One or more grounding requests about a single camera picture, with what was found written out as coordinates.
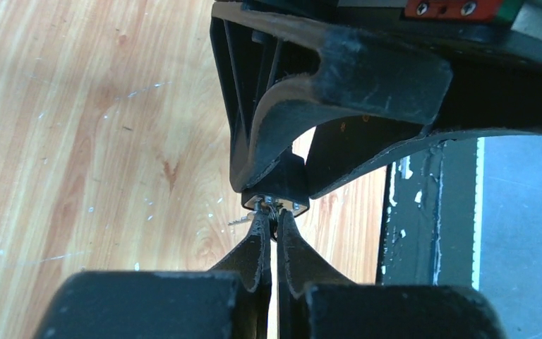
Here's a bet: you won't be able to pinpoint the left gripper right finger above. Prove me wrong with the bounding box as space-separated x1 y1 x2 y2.
276 210 355 338

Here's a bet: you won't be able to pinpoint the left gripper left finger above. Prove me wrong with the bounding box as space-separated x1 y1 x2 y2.
211 213 271 338

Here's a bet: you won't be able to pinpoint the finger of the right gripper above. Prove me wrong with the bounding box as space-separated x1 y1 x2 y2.
210 2 453 192

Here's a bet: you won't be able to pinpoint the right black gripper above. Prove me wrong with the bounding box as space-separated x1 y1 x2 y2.
215 0 542 201

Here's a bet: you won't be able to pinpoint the black cable with plug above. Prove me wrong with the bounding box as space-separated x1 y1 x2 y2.
241 145 311 218

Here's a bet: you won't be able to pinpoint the small keys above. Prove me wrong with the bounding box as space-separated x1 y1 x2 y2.
228 196 283 242

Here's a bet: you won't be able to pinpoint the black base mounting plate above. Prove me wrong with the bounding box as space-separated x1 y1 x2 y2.
375 138 485 290

